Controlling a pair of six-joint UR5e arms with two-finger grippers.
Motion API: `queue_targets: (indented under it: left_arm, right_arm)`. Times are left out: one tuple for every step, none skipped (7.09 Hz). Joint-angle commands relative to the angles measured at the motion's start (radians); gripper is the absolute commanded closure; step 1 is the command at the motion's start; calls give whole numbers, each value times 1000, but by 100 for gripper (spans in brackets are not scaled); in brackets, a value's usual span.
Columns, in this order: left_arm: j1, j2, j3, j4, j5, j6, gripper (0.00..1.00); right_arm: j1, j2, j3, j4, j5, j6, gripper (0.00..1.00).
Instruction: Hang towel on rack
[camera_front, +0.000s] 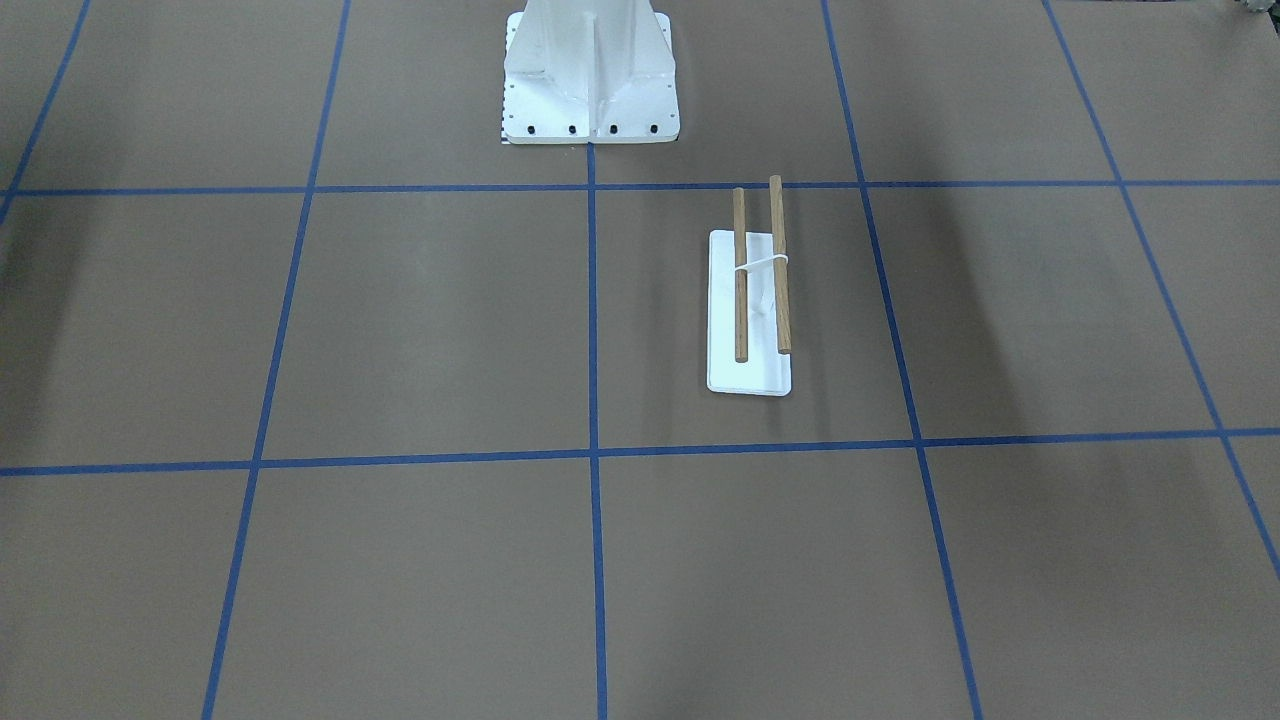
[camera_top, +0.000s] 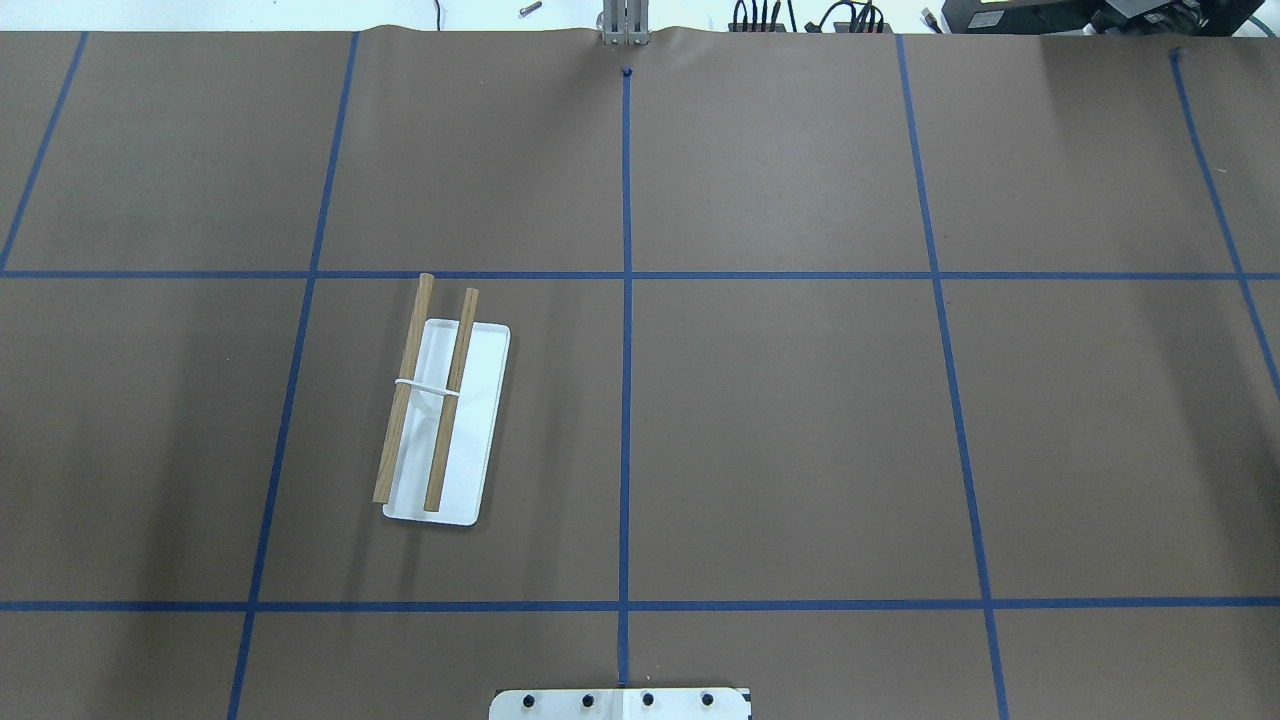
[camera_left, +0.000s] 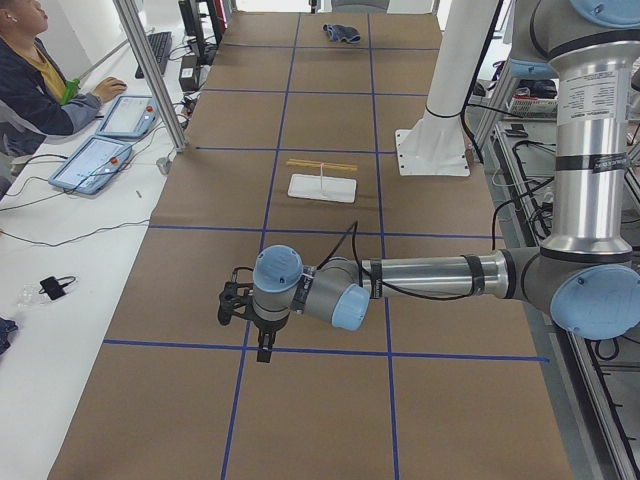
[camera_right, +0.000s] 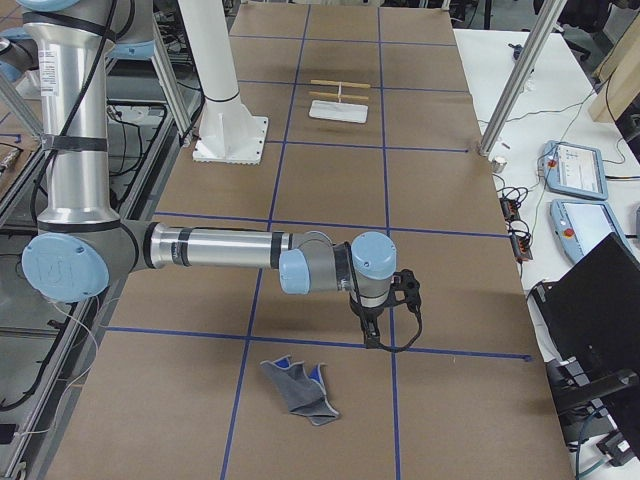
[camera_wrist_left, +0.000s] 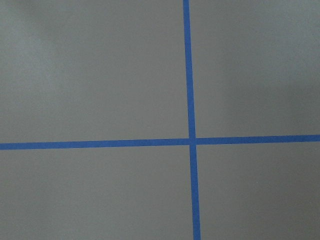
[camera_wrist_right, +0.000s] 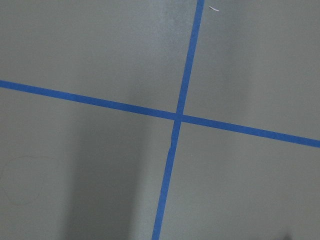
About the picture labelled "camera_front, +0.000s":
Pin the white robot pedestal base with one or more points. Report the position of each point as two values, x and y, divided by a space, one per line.
589 72

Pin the white towel rack with dowels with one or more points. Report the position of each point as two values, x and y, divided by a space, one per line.
749 328

